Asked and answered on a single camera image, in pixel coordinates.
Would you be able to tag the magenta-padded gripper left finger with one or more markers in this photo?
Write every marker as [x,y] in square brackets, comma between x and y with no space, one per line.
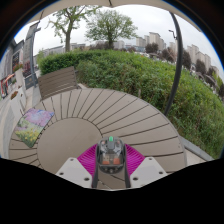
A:
[71,170]

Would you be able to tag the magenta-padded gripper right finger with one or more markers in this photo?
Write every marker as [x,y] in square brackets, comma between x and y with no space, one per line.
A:
[148,170]

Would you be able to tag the grey computer mouse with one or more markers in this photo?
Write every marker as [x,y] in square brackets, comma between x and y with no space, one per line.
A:
[110,155]

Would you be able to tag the flower-print mouse pad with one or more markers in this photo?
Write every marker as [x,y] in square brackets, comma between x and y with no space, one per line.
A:
[31,126]

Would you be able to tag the low white flower planter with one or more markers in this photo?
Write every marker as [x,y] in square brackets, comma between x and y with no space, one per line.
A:
[16,105]

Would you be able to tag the green hedge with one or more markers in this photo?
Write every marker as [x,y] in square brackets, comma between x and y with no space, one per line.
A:
[143,83]

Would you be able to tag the brown slatted chair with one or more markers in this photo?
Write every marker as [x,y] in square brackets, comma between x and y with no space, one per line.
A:
[56,81]

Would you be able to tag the dark curved parasol pole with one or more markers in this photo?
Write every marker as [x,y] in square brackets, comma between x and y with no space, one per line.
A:
[176,66]

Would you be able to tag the tall white flower planter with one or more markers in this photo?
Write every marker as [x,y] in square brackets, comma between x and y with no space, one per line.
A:
[19,75]

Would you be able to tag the dark grey sign pillar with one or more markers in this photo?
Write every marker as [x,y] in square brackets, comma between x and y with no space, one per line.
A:
[28,53]

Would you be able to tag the group of apartment buildings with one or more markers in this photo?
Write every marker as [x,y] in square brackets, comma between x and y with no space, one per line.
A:
[193,53]

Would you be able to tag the sparse-leaved tree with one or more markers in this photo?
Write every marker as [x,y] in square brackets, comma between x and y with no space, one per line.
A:
[68,33]

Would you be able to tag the round leafy tree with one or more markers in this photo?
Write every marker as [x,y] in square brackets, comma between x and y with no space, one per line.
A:
[110,26]

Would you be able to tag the beige parasol canopy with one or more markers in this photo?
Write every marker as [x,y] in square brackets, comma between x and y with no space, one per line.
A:
[110,2]

